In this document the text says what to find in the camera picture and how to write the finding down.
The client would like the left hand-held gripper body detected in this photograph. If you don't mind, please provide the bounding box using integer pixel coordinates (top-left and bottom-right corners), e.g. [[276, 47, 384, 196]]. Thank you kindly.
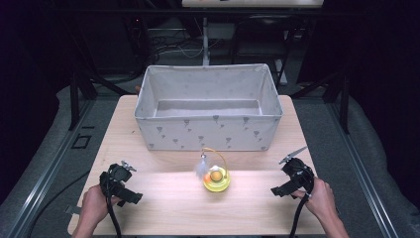
[[99, 163, 144, 208]]

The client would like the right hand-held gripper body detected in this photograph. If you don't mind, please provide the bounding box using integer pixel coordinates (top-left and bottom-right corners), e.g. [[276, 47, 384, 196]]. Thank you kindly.
[[270, 157, 316, 200]]

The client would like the yellow cat toy with feather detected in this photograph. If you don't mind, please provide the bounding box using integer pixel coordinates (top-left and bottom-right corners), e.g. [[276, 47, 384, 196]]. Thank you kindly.
[[195, 147, 232, 193]]

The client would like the grey patterned fabric storage box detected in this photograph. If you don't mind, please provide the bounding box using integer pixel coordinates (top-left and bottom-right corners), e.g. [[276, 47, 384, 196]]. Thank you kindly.
[[134, 63, 284, 153]]

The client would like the person's left hand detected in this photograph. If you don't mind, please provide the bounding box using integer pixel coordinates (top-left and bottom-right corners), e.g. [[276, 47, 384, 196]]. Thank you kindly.
[[81, 183, 122, 229]]

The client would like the person's right hand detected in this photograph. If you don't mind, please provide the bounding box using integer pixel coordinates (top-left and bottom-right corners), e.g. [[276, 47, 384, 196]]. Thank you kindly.
[[291, 177, 338, 222]]

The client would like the black metal stand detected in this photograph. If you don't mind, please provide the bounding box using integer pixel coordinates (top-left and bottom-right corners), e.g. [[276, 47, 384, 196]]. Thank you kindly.
[[290, 69, 352, 135], [66, 69, 99, 132]]

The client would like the black chair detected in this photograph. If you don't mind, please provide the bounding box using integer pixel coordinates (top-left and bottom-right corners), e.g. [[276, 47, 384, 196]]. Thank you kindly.
[[230, 15, 295, 68]]

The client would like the white desk top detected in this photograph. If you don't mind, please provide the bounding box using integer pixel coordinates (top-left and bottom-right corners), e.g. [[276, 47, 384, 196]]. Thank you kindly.
[[181, 0, 325, 9]]

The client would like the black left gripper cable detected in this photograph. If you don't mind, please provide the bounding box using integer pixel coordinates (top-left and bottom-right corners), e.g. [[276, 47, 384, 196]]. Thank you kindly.
[[104, 184, 123, 238]]

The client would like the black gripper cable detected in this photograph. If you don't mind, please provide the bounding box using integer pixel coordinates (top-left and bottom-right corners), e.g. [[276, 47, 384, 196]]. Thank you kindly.
[[104, 184, 123, 238], [289, 192, 311, 238]]

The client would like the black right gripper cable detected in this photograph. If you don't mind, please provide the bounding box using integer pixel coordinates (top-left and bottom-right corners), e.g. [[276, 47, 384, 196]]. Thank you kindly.
[[289, 192, 311, 238]]

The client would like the black floor cable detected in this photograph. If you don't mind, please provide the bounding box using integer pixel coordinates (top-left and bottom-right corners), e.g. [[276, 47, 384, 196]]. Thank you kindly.
[[26, 169, 92, 238]]

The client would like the grey metal floor rail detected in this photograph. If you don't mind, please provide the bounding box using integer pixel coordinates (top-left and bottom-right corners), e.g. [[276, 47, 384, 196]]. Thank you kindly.
[[325, 98, 401, 238], [5, 98, 97, 238]]

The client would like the tangle of floor cables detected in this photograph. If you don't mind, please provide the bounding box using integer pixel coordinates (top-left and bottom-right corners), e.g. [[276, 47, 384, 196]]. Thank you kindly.
[[148, 31, 204, 64]]

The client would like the white metal post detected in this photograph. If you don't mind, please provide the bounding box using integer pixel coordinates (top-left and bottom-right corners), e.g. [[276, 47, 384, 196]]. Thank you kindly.
[[201, 17, 211, 66]]

